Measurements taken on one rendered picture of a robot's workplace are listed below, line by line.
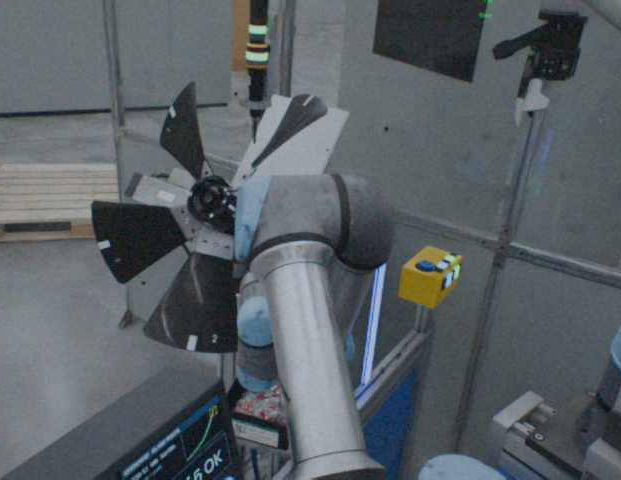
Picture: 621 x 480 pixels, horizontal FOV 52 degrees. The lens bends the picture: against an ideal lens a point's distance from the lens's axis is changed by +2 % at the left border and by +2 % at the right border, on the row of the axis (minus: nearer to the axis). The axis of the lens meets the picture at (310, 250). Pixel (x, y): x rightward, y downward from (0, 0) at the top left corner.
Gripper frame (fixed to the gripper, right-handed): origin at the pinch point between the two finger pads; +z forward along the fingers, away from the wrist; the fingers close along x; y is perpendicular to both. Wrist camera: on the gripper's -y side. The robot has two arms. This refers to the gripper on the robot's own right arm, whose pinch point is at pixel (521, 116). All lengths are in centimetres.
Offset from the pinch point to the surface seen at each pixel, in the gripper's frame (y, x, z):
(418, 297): -13.9, -3.5, 47.8
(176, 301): -57, -45, 46
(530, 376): 10, 46, 91
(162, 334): -56, -50, 52
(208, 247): -57, -33, 37
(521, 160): -8, 45, 22
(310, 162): -55, 7, 25
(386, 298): -43, 46, 82
